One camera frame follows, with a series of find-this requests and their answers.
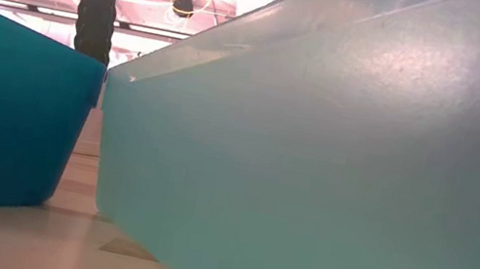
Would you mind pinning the light green translucent bin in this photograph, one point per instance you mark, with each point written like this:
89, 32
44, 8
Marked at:
309, 191

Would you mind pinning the blue plastic bin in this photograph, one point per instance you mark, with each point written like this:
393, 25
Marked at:
1, 112

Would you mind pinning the tall green cactus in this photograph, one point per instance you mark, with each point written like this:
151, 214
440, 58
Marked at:
96, 15

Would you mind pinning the black ceiling lamp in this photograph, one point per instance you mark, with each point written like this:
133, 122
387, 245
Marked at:
184, 4

